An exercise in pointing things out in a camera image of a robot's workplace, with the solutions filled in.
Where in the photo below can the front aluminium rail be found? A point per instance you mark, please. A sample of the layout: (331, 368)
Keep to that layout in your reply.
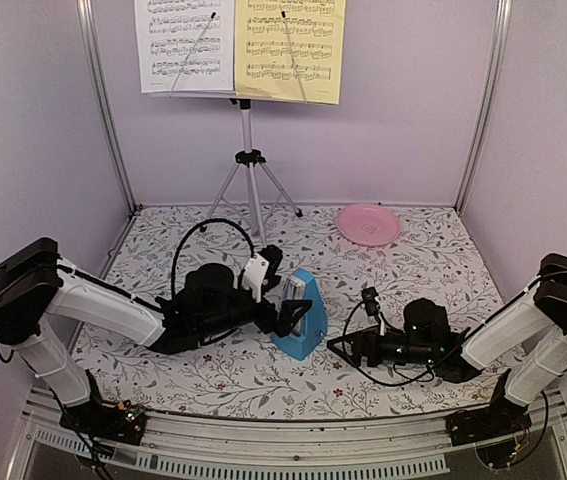
(197, 447)

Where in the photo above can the white sheet music page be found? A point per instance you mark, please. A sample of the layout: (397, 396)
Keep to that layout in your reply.
(185, 45)

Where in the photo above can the pink plate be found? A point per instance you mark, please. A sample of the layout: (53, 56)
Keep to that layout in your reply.
(368, 225)

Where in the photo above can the floral tablecloth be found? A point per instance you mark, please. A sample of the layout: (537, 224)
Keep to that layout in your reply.
(246, 375)

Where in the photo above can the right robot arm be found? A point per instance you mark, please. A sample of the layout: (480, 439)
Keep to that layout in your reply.
(457, 357)

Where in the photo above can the yellow sheet music page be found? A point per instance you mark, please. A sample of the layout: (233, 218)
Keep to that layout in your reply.
(289, 50)

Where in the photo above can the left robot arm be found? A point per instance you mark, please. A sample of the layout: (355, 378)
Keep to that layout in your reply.
(37, 283)

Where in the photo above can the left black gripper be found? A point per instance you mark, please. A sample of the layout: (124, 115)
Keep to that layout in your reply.
(285, 322)

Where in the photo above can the white perforated music stand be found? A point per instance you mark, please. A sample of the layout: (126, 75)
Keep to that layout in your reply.
(249, 158)

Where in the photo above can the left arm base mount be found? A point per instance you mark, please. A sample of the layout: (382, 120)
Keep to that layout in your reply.
(123, 423)

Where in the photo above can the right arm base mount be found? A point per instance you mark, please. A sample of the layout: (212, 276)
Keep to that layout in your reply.
(499, 418)

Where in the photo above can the blue metronome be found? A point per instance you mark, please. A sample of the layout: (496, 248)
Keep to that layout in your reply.
(313, 327)

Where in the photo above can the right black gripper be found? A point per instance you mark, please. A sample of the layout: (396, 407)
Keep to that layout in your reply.
(358, 341)

